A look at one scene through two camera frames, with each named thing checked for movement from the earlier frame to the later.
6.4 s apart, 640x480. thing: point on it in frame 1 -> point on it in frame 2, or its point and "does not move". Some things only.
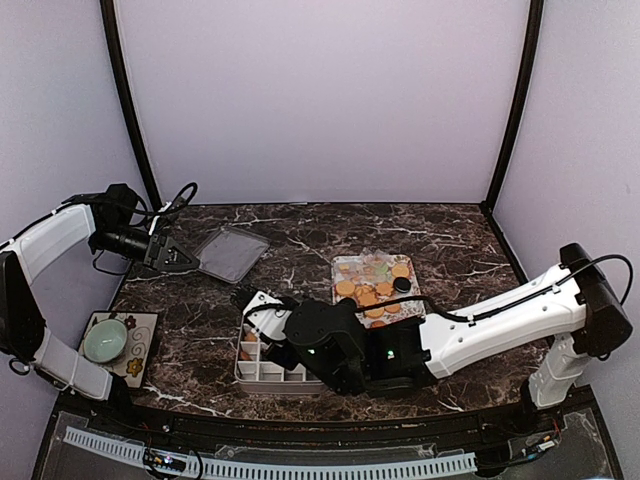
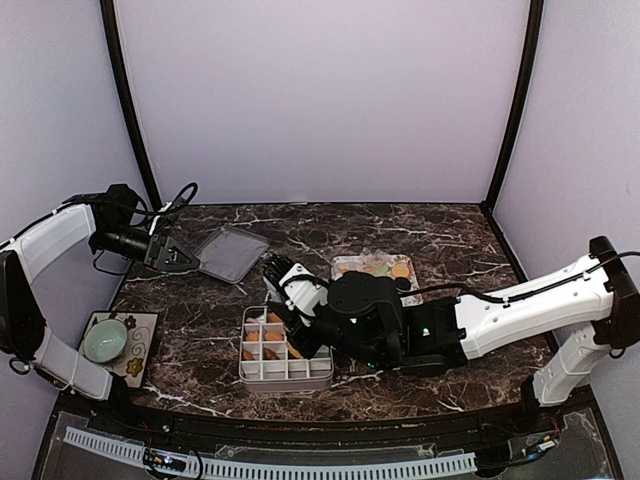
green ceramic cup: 104,340 does not move
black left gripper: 162,253 does not move
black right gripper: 273,356 -> 290,320
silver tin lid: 230,253 does not move
